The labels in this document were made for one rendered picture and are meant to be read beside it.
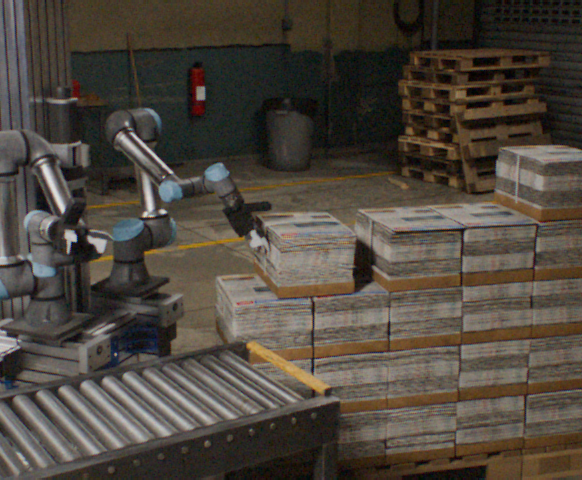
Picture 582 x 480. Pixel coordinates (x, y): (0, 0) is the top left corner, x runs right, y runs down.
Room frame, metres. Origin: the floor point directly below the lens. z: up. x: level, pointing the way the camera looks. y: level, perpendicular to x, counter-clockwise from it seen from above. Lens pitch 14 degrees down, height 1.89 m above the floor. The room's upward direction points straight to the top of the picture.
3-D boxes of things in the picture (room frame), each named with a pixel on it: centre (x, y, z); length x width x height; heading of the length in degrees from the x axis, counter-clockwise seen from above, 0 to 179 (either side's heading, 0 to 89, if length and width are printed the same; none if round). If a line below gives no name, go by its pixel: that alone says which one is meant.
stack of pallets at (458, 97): (10.16, -1.97, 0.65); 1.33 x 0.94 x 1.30; 126
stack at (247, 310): (3.56, -0.35, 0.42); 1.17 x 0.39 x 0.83; 105
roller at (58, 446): (2.33, 0.61, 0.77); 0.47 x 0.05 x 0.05; 32
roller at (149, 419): (2.47, 0.39, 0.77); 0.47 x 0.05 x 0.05; 32
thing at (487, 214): (3.65, -0.76, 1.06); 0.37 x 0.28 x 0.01; 16
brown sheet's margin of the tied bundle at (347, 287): (3.39, -0.10, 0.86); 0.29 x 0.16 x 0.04; 105
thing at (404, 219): (3.57, -0.48, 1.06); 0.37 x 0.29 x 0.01; 16
